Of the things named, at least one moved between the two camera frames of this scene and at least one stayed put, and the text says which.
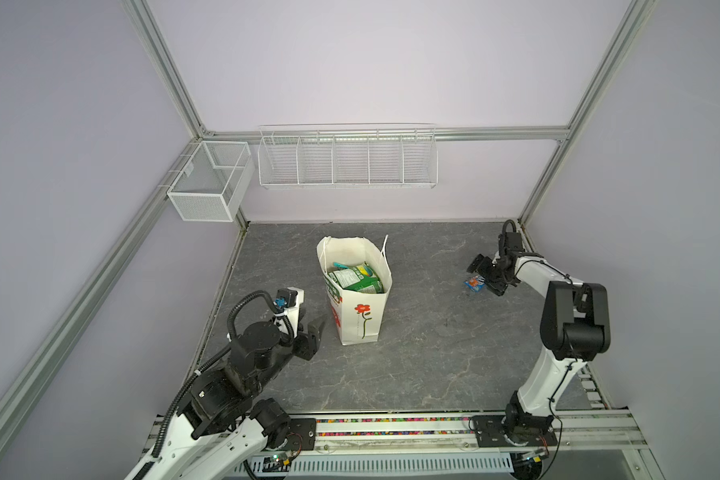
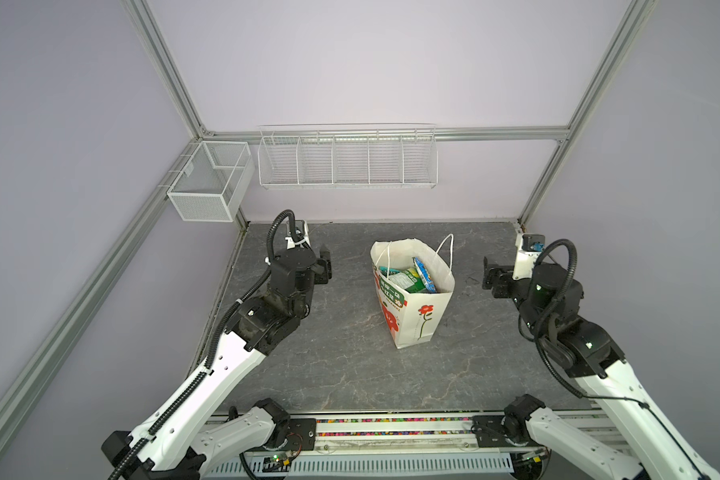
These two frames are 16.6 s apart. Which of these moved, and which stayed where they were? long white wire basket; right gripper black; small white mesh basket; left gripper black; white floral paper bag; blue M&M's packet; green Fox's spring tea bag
Moved: right gripper black; blue M&M's packet; green Fox's spring tea bag; white floral paper bag; left gripper black
Stayed: long white wire basket; small white mesh basket
